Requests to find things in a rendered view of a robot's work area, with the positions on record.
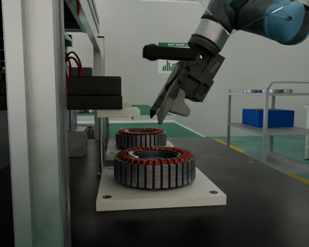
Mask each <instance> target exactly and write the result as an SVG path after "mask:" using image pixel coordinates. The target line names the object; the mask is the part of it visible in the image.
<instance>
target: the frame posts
mask: <svg viewBox="0 0 309 247"><path fill-rule="evenodd" d="M1 5H2V23H3V41H4V59H5V78H6V96H7V114H8V132H9V150H10V168H11V187H12V205H13V223H14V241H15V247H71V217H70V186H69V156H68V127H69V110H67V95H66V71H67V74H68V75H69V69H68V61H67V62H66V63H65V56H66V54H65V53H67V54H68V47H67V46H66V40H65V34H64V3H63V0H1ZM99 37H100V40H101V52H96V50H95V48H94V46H93V76H105V56H104V36H99Z"/></svg>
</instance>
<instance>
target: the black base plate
mask: <svg viewBox="0 0 309 247"><path fill-rule="evenodd" d="M166 140H167V141H169V142H170V143H171V144H172V145H173V146H174V147H175V148H182V149H186V150H188V151H190V152H191V153H193V154H194V155H195V156H196V167H197V168H198V169H199V170H200V171H201V172H202V173H203V174H204V175H205V176H206V177H207V178H208V179H209V180H210V181H212V182H213V183H214V184H215V185H216V186H217V187H218V188H219V189H220V190H221V191H222V192H223V193H224V194H225V195H226V196H227V199H226V205H212V206H192V207H173V208H153V209H134V210H115V211H96V199H97V194H98V189H99V184H100V179H101V178H99V177H97V174H98V173H100V148H99V140H95V139H87V141H88V150H87V152H86V154H85V156H84V157H70V180H71V182H70V184H69V186H70V217H71V247H309V185H307V184H305V183H303V182H301V181H299V180H297V179H295V178H293V177H291V176H289V175H286V174H284V173H283V172H281V171H279V170H277V169H274V168H272V167H270V166H268V165H266V164H264V163H262V162H260V161H257V160H255V159H253V158H251V157H249V156H247V155H245V154H243V153H241V152H239V151H237V150H234V149H232V148H231V147H229V146H227V145H224V144H222V143H220V142H218V141H216V140H214V139H212V138H210V137H176V138H166ZM0 247H15V241H14V223H13V205H12V187H11V168H10V164H9V165H8V166H6V167H5V168H3V169H2V170H0Z"/></svg>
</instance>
